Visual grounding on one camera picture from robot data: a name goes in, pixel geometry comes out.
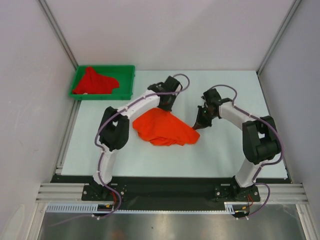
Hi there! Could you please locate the right aluminium corner post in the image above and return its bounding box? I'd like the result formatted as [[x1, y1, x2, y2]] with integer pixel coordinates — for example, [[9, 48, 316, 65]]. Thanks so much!
[[256, 0, 304, 78]]

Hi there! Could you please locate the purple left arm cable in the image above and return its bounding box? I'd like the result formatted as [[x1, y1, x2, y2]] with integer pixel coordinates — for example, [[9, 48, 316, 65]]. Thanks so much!
[[47, 73, 191, 227]]

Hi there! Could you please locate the orange t shirt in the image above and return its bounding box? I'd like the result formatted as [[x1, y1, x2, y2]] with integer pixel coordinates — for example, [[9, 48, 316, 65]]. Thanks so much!
[[132, 108, 200, 146]]

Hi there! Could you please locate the red t shirt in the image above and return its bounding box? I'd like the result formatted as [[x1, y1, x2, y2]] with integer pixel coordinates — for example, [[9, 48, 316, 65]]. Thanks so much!
[[71, 66, 120, 95]]

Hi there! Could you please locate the left aluminium corner post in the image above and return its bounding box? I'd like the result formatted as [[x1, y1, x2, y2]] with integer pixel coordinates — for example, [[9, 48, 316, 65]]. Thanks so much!
[[36, 0, 79, 70]]

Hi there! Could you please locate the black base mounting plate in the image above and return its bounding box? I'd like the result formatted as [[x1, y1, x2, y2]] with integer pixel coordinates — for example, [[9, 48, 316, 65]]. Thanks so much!
[[49, 175, 293, 211]]

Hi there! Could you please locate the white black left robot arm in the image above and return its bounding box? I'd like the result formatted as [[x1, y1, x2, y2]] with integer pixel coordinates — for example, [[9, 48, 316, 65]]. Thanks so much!
[[93, 74, 190, 200]]

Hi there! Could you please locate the grey slotted cable duct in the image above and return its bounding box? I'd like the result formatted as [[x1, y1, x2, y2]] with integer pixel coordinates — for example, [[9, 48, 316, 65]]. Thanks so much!
[[46, 201, 251, 214]]

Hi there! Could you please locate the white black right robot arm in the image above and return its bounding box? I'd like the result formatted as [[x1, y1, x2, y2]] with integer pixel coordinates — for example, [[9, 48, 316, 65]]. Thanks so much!
[[192, 87, 282, 201]]

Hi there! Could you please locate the aluminium front frame rail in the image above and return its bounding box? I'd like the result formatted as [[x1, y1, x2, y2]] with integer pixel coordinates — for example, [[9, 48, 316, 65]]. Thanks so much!
[[35, 183, 309, 205]]

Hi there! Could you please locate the aluminium corner post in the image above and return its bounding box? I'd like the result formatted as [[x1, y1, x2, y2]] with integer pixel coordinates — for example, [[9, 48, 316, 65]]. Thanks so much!
[[36, 0, 79, 70], [256, 0, 304, 78]]

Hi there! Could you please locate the green plastic tray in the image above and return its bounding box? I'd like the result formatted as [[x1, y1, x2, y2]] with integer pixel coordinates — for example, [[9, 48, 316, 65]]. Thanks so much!
[[69, 65, 136, 101]]

